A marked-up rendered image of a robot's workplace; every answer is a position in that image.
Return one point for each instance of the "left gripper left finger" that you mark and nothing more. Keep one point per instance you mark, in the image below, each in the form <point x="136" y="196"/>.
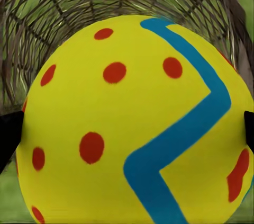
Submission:
<point x="10" y="136"/>

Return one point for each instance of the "easter egg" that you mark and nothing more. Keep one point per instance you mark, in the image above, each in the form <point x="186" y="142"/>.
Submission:
<point x="135" y="120"/>

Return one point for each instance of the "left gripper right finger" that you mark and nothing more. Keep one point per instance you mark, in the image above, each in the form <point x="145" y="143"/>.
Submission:
<point x="249" y="120"/>

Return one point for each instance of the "wicker basket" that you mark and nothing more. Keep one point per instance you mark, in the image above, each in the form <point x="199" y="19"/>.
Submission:
<point x="76" y="18"/>

